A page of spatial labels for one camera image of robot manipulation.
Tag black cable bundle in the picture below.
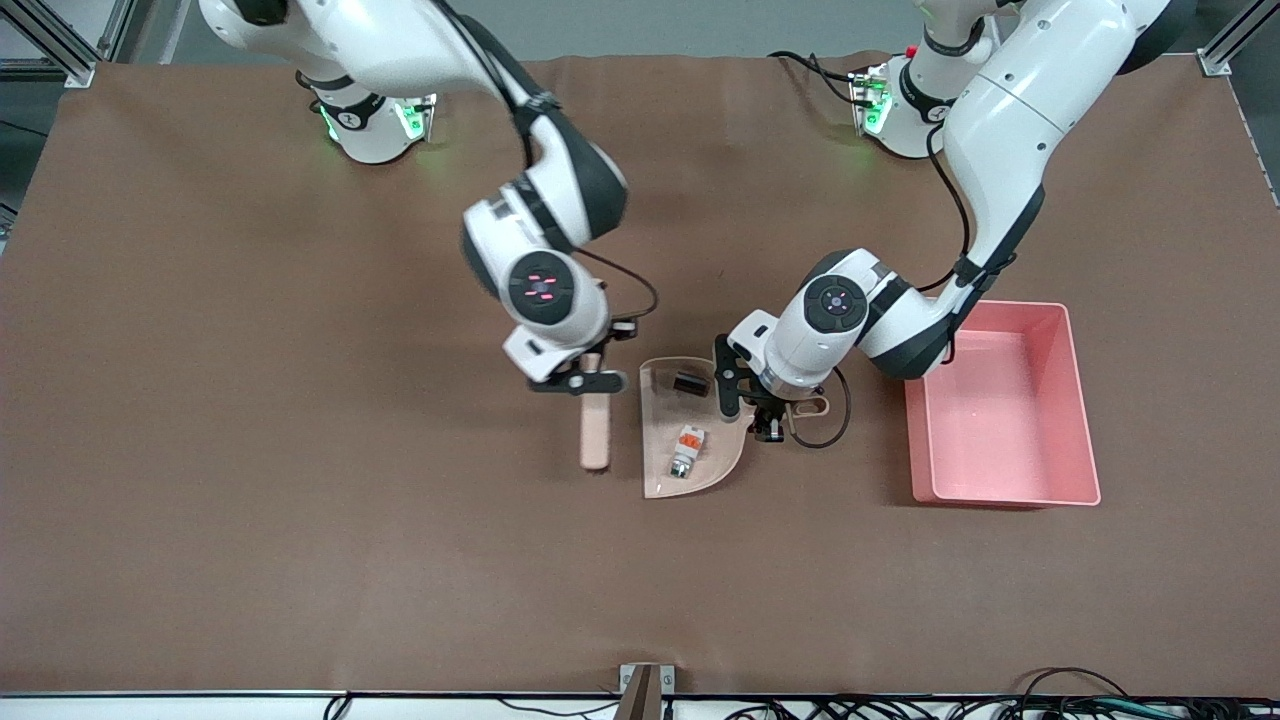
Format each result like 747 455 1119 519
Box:
720 667 1280 720

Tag aluminium frame profile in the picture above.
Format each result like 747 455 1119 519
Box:
0 0 136 89
1197 0 1266 77

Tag brown table cover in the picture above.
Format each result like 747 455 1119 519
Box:
0 52 1280 696

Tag beige plastic dustpan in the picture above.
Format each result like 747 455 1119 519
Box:
640 355 832 500

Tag small white electronic connector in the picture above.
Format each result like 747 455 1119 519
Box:
668 424 706 481

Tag grey metal camera bracket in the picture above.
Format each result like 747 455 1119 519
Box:
619 663 677 720

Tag pink plastic bin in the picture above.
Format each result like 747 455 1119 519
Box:
905 300 1102 509

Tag black left base cable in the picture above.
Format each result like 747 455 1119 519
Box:
768 50 861 106

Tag beige brush black bristles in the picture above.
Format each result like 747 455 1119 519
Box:
579 352 612 472

